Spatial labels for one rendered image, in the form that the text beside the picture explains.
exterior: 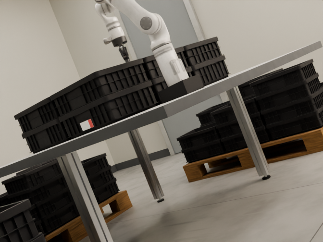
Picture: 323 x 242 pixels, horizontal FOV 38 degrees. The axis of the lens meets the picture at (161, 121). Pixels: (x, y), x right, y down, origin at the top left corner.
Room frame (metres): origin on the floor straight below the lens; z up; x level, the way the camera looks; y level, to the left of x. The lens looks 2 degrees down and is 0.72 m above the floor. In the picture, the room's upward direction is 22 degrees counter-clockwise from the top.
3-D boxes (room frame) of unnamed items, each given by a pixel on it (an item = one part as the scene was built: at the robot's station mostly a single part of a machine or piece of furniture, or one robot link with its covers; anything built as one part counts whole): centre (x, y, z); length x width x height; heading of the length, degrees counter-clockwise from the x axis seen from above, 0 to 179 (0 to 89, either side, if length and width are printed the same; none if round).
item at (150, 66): (2.43, 0.00, 0.87); 0.40 x 0.30 x 0.11; 44
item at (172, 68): (2.06, -0.12, 0.84); 0.09 x 0.09 x 0.17; 46
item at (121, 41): (2.41, 0.05, 1.05); 0.08 x 0.08 x 0.09
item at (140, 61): (2.22, 0.21, 0.92); 0.40 x 0.30 x 0.02; 44
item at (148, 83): (2.22, 0.21, 0.76); 0.40 x 0.30 x 0.12; 44
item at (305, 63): (3.39, -0.93, 0.37); 0.40 x 0.30 x 0.45; 52
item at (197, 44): (2.64, -0.22, 0.92); 0.40 x 0.30 x 0.02; 44
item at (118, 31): (2.41, 0.07, 1.12); 0.11 x 0.09 x 0.06; 89
